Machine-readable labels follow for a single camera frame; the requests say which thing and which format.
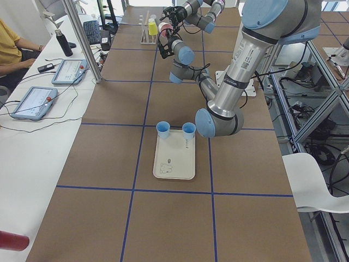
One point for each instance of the white chair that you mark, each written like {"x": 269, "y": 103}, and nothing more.
{"x": 308, "y": 186}

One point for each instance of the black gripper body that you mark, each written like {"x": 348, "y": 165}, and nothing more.
{"x": 179, "y": 12}
{"x": 166, "y": 43}

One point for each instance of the aluminium frame post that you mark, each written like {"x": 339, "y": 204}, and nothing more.
{"x": 73, "y": 16}

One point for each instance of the teach pendant tablet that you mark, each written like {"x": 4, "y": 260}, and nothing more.
{"x": 70, "y": 71}
{"x": 35, "y": 104}

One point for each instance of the far teach pendant tablet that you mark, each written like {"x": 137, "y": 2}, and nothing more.
{"x": 70, "y": 71}

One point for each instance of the black keyboard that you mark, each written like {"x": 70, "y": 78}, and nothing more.
{"x": 92, "y": 31}

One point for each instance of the pink plastic cup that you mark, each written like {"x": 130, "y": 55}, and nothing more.
{"x": 163, "y": 27}

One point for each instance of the wooden rack dowel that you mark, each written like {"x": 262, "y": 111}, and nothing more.
{"x": 145, "y": 20}

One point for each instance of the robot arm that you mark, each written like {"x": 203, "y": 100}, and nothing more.
{"x": 264, "y": 24}
{"x": 188, "y": 12}

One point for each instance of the red cylinder bottle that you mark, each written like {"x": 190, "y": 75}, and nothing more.
{"x": 13, "y": 242}

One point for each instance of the black water bottle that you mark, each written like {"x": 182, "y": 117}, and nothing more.
{"x": 63, "y": 43}

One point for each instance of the cream plastic tray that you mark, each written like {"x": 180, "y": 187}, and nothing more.
{"x": 174, "y": 157}

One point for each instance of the near teach pendant tablet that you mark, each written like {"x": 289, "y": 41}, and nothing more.
{"x": 35, "y": 104}

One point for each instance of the blue plastic cup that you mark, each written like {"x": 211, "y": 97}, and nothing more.
{"x": 163, "y": 129}
{"x": 189, "y": 130}

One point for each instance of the yellow plastic cup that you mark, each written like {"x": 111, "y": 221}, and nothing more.
{"x": 152, "y": 28}

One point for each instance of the person in yellow shirt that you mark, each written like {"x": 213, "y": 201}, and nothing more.
{"x": 17, "y": 56}

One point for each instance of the white wire cup rack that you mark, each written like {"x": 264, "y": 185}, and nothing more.
{"x": 147, "y": 39}

